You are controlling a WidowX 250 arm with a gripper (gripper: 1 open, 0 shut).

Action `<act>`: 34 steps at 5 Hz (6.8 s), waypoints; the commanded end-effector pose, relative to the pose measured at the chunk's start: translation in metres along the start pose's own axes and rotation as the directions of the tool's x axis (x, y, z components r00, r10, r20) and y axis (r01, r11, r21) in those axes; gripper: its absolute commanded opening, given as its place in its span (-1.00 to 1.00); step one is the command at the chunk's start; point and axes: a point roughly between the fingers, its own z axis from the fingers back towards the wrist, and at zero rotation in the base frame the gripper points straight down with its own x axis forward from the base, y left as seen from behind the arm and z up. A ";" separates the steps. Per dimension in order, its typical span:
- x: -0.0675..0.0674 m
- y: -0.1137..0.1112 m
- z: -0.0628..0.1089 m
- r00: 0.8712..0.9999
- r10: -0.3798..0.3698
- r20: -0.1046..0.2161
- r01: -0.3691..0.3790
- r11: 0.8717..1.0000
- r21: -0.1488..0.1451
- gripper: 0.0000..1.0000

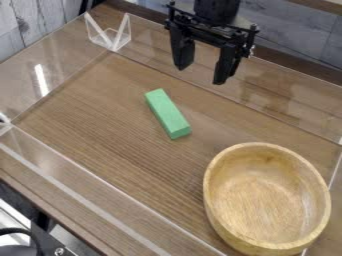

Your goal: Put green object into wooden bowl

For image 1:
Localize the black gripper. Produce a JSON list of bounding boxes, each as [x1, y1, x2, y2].
[[167, 0, 260, 85]]

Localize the green rectangular block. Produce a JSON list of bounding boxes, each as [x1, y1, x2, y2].
[[145, 88, 191, 140]]

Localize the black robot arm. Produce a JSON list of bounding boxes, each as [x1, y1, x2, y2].
[[165, 0, 260, 85]]

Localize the wooden bowl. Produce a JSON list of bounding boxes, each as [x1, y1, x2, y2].
[[203, 142, 332, 256]]

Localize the clear acrylic corner bracket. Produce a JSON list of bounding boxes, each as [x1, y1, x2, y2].
[[85, 13, 131, 52]]

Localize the clear acrylic tray wall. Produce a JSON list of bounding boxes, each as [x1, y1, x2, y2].
[[0, 6, 342, 256]]

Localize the black metal table bracket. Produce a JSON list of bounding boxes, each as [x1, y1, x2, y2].
[[30, 222, 78, 256]]

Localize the black cable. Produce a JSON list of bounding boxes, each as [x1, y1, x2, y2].
[[0, 227, 42, 256]]

